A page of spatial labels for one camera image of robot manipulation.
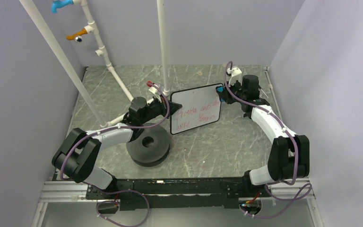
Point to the black framed whiteboard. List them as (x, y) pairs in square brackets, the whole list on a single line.
[(200, 106)]

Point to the aluminium extrusion rail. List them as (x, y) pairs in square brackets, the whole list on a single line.
[(282, 190), (58, 192)]

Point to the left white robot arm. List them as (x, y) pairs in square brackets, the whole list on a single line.
[(76, 157)]

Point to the orange faucet handle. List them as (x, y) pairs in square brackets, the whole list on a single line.
[(77, 37)]

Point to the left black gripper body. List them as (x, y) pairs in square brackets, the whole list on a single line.
[(155, 109)]

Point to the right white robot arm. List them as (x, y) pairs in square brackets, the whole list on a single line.
[(289, 157)]

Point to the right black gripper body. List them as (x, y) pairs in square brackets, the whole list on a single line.
[(233, 92)]

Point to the blue whiteboard eraser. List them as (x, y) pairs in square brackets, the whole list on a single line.
[(221, 93)]

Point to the white PVC pipe frame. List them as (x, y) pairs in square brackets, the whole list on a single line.
[(92, 28)]

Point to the blue faucet handle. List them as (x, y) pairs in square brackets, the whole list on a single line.
[(57, 4)]

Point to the right aluminium extrusion rail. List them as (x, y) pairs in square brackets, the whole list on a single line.
[(282, 190)]

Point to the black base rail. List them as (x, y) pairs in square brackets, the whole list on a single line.
[(224, 192)]

